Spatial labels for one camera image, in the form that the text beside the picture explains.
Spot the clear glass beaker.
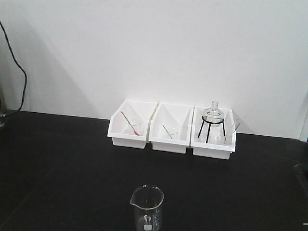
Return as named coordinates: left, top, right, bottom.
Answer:
left=129, top=185, right=164, bottom=231

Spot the middle white storage bin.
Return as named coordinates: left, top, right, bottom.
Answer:
left=149, top=103, right=194, bottom=154

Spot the white storage bin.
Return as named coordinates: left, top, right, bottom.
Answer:
left=107, top=100, right=158, bottom=149
left=190, top=106, right=236, bottom=160
left=149, top=103, right=194, bottom=154

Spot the small beaker in left bin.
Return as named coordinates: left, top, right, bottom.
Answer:
left=128, top=121, right=143, bottom=136

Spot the small beaker in bin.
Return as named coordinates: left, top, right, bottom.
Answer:
left=128, top=121, right=143, bottom=136
left=167, top=128, right=178, bottom=140
left=215, top=135, right=226, bottom=145

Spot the red glass stirring rod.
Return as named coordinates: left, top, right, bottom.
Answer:
left=120, top=110, right=139, bottom=136

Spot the left white storage bin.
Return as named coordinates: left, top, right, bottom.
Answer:
left=107, top=100, right=158, bottom=149

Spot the small beaker in middle bin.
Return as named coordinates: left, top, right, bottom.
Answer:
left=167, top=128, right=178, bottom=140

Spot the clear round glass flask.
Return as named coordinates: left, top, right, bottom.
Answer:
left=203, top=101, right=224, bottom=127

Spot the black metal tripod stand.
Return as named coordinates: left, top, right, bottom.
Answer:
left=198, top=115, right=226, bottom=143

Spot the right white storage bin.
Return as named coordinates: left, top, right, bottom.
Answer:
left=190, top=106, right=236, bottom=160

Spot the small beaker in right bin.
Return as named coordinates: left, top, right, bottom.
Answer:
left=215, top=135, right=226, bottom=145

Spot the black power cable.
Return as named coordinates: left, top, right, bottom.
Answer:
left=0, top=21, right=27, bottom=118

